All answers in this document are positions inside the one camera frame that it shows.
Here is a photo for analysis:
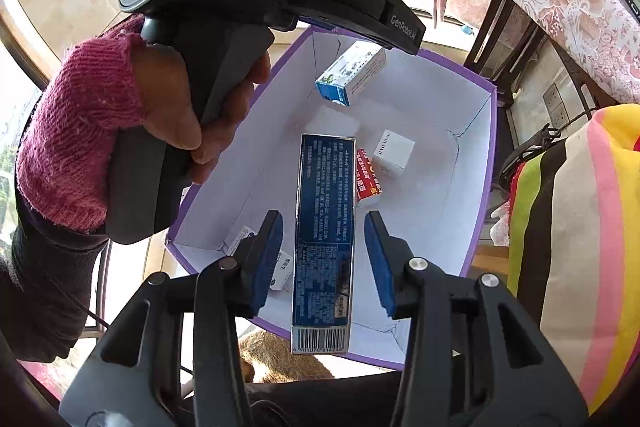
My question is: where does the brown fuzzy mat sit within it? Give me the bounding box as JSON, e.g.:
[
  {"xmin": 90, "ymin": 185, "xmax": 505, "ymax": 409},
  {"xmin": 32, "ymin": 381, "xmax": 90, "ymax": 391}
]
[{"xmin": 238, "ymin": 329, "xmax": 334, "ymax": 384}]

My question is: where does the long blue carton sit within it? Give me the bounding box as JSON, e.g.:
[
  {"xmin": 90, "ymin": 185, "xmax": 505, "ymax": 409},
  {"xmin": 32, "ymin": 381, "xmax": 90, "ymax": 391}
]
[{"xmin": 290, "ymin": 133, "xmax": 357, "ymax": 356}]

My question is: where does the white and blue carton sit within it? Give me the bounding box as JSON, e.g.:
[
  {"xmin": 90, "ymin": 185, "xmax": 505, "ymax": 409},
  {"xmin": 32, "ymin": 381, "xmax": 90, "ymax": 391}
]
[{"xmin": 315, "ymin": 40, "xmax": 388, "ymax": 107}]

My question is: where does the crumpled white paper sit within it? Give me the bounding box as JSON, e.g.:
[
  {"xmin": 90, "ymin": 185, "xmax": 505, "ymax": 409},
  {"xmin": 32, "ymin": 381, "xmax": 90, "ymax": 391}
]
[{"xmin": 489, "ymin": 201, "xmax": 517, "ymax": 249}]

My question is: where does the purple cardboard box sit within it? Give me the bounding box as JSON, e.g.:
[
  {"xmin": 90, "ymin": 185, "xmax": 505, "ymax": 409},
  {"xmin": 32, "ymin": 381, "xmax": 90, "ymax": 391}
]
[{"xmin": 165, "ymin": 25, "xmax": 499, "ymax": 372}]

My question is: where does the wall socket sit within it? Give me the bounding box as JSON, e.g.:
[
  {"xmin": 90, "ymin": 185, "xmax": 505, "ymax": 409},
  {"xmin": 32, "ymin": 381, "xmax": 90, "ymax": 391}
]
[{"xmin": 542, "ymin": 84, "xmax": 569, "ymax": 126}]

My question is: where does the red and white small box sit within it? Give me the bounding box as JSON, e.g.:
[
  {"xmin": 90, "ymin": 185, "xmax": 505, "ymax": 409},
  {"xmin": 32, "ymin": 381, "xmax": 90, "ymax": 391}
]
[{"xmin": 354, "ymin": 147, "xmax": 384, "ymax": 208}]

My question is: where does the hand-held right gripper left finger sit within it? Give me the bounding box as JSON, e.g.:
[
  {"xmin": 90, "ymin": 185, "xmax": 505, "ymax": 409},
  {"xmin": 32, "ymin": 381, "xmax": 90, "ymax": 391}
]
[{"xmin": 60, "ymin": 210, "xmax": 285, "ymax": 427}]

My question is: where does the small white cube box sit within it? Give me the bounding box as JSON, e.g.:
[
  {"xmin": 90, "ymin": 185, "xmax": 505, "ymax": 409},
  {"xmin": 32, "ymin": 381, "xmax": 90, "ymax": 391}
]
[{"xmin": 371, "ymin": 128, "xmax": 416, "ymax": 180}]

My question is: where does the person's left hand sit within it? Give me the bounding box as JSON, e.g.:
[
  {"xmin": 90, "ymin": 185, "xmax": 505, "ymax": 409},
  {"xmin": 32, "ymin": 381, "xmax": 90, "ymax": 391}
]
[{"xmin": 17, "ymin": 14, "xmax": 273, "ymax": 235}]

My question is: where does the small white labelled box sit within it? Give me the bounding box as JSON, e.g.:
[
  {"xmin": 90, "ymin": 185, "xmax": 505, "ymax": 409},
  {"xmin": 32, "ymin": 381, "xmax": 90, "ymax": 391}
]
[
  {"xmin": 224, "ymin": 225, "xmax": 259, "ymax": 259},
  {"xmin": 269, "ymin": 249, "xmax": 295, "ymax": 293}
]

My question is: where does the black bag strap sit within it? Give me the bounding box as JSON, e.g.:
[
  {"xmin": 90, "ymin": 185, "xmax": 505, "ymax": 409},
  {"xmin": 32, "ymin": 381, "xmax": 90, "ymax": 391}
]
[{"xmin": 499, "ymin": 107, "xmax": 597, "ymax": 188}]

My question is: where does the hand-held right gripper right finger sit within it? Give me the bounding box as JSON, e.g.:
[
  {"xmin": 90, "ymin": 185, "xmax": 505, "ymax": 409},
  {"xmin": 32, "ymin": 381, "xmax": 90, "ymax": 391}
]
[{"xmin": 363, "ymin": 210, "xmax": 589, "ymax": 427}]

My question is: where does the striped colourful cushion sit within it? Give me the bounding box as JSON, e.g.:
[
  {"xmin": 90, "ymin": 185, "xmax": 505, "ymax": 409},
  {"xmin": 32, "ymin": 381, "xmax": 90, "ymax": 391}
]
[{"xmin": 507, "ymin": 103, "xmax": 640, "ymax": 416}]

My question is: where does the dark wooden frame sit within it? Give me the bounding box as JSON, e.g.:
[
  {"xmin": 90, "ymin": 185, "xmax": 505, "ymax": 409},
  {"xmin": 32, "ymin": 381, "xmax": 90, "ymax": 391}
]
[{"xmin": 464, "ymin": 0, "xmax": 547, "ymax": 108}]

